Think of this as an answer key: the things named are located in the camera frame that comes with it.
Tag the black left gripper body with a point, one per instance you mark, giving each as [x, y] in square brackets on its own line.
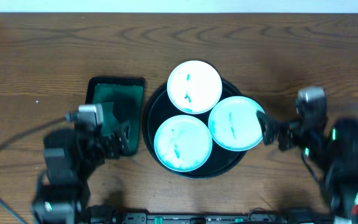
[111, 142]

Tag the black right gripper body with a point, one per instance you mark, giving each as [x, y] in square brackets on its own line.
[290, 131]

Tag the light green plate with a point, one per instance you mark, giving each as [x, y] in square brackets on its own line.
[233, 123]
[183, 143]

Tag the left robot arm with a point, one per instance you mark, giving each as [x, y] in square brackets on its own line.
[71, 156]

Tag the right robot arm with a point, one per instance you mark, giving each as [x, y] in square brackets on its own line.
[336, 155]

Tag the black rectangular tray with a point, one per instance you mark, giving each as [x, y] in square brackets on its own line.
[127, 96]

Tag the round black tray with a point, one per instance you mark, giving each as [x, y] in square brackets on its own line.
[158, 109]

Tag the white plate with green stains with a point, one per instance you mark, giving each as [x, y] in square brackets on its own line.
[194, 87]

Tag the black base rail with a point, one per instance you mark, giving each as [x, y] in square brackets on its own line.
[204, 218]

